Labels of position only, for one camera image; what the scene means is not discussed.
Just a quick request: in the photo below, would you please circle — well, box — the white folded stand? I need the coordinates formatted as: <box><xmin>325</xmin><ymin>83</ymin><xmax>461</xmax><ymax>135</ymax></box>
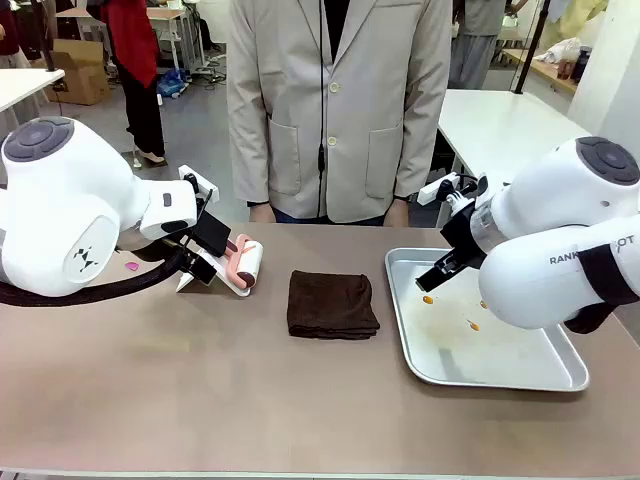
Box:
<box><xmin>173</xmin><ymin>238</ymin><xmax>254</xmax><ymax>300</ymax></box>

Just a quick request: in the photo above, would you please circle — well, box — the person left hand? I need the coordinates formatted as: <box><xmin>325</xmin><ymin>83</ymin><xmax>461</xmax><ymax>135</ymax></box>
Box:
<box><xmin>385</xmin><ymin>196</ymin><xmax>411</xmax><ymax>228</ymax></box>

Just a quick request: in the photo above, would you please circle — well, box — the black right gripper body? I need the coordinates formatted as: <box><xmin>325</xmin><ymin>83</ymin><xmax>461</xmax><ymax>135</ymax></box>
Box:
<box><xmin>438</xmin><ymin>202</ymin><xmax>490</xmax><ymax>267</ymax></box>

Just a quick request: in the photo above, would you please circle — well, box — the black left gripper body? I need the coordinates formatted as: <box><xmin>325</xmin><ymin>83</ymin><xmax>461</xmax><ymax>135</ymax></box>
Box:
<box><xmin>191</xmin><ymin>213</ymin><xmax>233</xmax><ymax>254</ymax></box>

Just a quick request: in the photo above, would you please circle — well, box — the white side table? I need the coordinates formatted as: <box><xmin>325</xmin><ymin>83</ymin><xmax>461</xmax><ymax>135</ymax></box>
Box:
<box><xmin>0</xmin><ymin>67</ymin><xmax>67</xmax><ymax>132</ymax></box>

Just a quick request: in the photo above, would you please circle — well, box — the dark brown cloth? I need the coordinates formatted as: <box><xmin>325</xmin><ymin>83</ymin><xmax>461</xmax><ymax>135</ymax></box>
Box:
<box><xmin>286</xmin><ymin>269</ymin><xmax>382</xmax><ymax>343</ymax></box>

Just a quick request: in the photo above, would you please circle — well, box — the person in grey clothes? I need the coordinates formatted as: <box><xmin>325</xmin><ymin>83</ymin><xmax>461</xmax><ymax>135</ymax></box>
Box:
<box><xmin>447</xmin><ymin>0</ymin><xmax>507</xmax><ymax>92</ymax></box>

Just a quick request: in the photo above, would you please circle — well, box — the black lanyard cable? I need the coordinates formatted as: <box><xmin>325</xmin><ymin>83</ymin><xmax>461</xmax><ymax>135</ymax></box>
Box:
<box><xmin>315</xmin><ymin>0</ymin><xmax>332</xmax><ymax>219</ymax></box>

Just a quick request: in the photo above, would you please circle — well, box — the black left camera mount plate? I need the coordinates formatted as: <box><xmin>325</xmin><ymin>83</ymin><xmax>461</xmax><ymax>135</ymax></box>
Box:
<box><xmin>191</xmin><ymin>187</ymin><xmax>222</xmax><ymax>239</ymax></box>

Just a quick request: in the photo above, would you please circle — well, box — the pink handled white lint roller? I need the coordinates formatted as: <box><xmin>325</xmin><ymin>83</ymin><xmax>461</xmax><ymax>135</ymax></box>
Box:
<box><xmin>222</xmin><ymin>233</ymin><xmax>266</xmax><ymax>298</ymax></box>

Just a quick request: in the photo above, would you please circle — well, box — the wooden workbench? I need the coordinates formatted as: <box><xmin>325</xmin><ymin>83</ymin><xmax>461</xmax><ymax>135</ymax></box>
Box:
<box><xmin>501</xmin><ymin>46</ymin><xmax>579</xmax><ymax>94</ymax></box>

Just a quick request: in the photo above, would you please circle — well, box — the blue plastic bag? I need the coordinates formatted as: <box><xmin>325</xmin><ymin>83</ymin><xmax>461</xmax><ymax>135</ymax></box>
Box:
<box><xmin>158</xmin><ymin>66</ymin><xmax>191</xmax><ymax>97</ymax></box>

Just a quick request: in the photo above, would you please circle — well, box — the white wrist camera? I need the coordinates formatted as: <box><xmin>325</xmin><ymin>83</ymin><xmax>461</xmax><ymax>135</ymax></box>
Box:
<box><xmin>418</xmin><ymin>171</ymin><xmax>462</xmax><ymax>207</ymax></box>
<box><xmin>177</xmin><ymin>165</ymin><xmax>214</xmax><ymax>199</ymax></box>

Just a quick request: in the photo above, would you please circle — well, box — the black left arm cable sleeve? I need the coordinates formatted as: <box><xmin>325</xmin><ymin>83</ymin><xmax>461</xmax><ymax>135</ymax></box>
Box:
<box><xmin>0</xmin><ymin>243</ymin><xmax>189</xmax><ymax>308</ymax></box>

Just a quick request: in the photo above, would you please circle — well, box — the black slanted pole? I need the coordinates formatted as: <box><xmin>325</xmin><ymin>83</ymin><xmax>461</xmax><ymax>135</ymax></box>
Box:
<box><xmin>513</xmin><ymin>0</ymin><xmax>552</xmax><ymax>96</ymax></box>

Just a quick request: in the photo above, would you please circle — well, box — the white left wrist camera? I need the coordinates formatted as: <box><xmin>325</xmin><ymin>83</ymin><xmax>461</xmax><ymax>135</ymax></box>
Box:
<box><xmin>177</xmin><ymin>165</ymin><xmax>214</xmax><ymax>199</ymax></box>

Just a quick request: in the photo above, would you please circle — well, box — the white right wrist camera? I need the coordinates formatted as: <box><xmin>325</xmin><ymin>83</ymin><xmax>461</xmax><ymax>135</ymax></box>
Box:
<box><xmin>418</xmin><ymin>171</ymin><xmax>462</xmax><ymax>207</ymax></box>

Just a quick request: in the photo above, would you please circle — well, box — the brown cardboard box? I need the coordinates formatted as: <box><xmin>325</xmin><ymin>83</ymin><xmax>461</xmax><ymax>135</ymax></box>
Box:
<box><xmin>45</xmin><ymin>38</ymin><xmax>113</xmax><ymax>107</ymax></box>

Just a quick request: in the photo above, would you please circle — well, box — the silver metal tray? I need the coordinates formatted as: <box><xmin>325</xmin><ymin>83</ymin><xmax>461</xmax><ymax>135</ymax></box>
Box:
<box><xmin>383</xmin><ymin>246</ymin><xmax>591</xmax><ymax>393</ymax></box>

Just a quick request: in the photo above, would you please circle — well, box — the dark bottle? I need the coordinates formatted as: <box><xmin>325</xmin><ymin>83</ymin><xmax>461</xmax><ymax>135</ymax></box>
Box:
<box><xmin>569</xmin><ymin>46</ymin><xmax>594</xmax><ymax>84</ymax></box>

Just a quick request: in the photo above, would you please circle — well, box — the yellow hanging garment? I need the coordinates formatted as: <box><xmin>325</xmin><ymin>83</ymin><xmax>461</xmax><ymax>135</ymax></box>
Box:
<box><xmin>541</xmin><ymin>0</ymin><xmax>609</xmax><ymax>49</ymax></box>

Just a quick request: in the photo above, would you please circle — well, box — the person right hand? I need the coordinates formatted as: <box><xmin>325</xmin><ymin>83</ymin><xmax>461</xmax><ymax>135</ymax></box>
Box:
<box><xmin>247</xmin><ymin>202</ymin><xmax>276</xmax><ymax>224</ymax></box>

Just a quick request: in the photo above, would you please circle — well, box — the person in dark red top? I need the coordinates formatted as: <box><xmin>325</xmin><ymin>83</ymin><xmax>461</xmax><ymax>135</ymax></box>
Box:
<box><xmin>0</xmin><ymin>0</ymin><xmax>22</xmax><ymax>70</ymax></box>

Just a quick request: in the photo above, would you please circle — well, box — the large white table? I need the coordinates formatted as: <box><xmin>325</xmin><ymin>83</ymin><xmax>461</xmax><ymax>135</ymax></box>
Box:
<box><xmin>436</xmin><ymin>88</ymin><xmax>597</xmax><ymax>229</ymax></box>

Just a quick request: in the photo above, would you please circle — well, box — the person in beige jacket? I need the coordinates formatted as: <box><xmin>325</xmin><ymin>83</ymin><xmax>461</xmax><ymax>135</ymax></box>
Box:
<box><xmin>225</xmin><ymin>0</ymin><xmax>454</xmax><ymax>226</ymax></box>

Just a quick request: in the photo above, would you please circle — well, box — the black right camera mount bracket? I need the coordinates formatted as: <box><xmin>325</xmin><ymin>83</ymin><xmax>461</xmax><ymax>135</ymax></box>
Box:
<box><xmin>446</xmin><ymin>174</ymin><xmax>491</xmax><ymax>214</ymax></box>

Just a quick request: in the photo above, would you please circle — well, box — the person in red apron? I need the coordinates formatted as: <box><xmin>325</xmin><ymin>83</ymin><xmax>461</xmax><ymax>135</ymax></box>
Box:
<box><xmin>99</xmin><ymin>0</ymin><xmax>168</xmax><ymax>164</ymax></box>

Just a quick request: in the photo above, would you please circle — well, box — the white plastic bag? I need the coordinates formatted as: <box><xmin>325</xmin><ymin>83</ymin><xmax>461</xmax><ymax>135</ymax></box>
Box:
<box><xmin>544</xmin><ymin>36</ymin><xmax>584</xmax><ymax>64</ymax></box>

